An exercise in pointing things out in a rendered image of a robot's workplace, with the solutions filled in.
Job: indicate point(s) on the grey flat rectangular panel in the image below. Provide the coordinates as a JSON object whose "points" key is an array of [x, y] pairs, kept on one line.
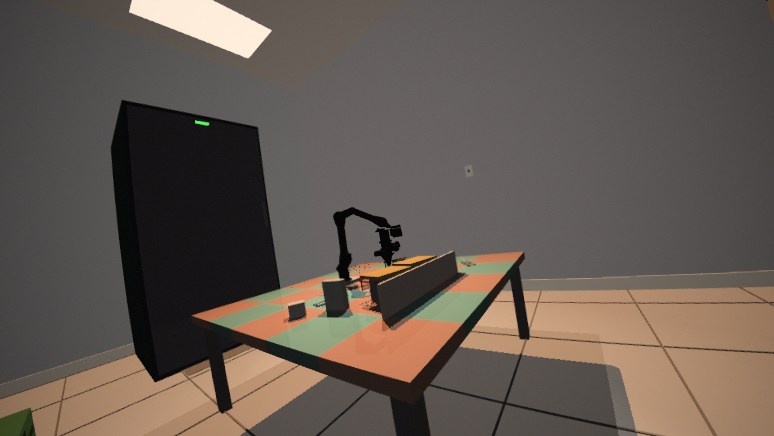
{"points": [[399, 291]]}

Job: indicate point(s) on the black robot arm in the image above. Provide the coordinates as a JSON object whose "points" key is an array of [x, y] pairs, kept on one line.
{"points": [[345, 257]]}

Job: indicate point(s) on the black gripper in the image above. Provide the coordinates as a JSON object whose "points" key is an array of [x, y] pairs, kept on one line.
{"points": [[386, 255]]}

